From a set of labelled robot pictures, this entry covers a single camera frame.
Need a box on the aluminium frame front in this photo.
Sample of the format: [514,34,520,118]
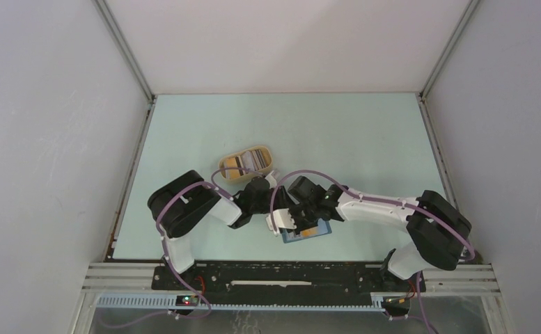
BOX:
[82,261,500,312]

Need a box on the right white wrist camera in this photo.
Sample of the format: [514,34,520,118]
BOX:
[265,209,297,236]

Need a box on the beige oval card tray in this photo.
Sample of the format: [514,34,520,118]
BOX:
[219,145,274,184]

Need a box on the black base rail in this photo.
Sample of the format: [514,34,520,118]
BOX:
[151,260,425,307]

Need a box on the left controller board with wires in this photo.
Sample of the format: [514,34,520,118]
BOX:
[175,276,206,306]

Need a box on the gold credit card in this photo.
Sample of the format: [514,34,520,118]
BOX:
[299,226,322,239]

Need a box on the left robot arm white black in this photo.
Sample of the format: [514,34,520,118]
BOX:
[147,170,297,290]

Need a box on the stack of cards in tray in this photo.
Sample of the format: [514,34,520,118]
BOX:
[221,149,271,179]

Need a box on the blue leather card holder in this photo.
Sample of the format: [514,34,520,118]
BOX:
[281,219,332,244]

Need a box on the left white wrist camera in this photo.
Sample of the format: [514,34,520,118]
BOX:
[265,170,278,188]

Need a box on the white strip on rail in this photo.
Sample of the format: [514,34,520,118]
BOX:
[230,280,312,287]

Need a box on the right controller board with wires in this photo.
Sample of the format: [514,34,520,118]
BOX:
[382,296,411,308]

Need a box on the controller board with wires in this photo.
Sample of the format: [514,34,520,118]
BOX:
[382,296,411,308]
[175,276,206,306]

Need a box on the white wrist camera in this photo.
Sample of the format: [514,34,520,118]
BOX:
[265,209,297,236]
[265,170,278,188]

